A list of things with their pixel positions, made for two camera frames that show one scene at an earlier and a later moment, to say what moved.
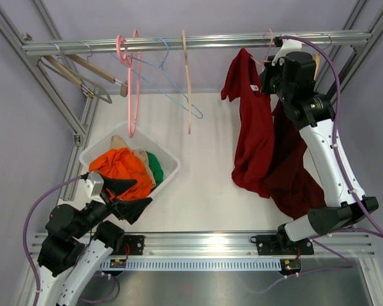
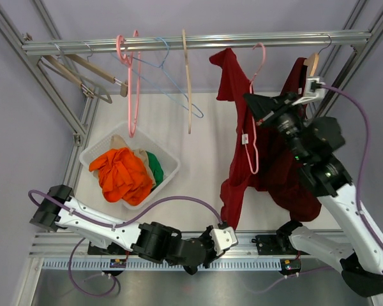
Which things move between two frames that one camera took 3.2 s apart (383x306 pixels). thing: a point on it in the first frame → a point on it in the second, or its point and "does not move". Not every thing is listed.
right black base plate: [280, 245] does not move
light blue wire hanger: [159, 66] does not move
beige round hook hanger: [188, 86] does not move
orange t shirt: [123, 163] does not move
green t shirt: [156, 167] does not move
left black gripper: [129, 209] → [212, 257]
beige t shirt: [118, 142] does not move
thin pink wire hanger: [263, 64] → [253, 146]
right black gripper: [270, 69] → [266, 110]
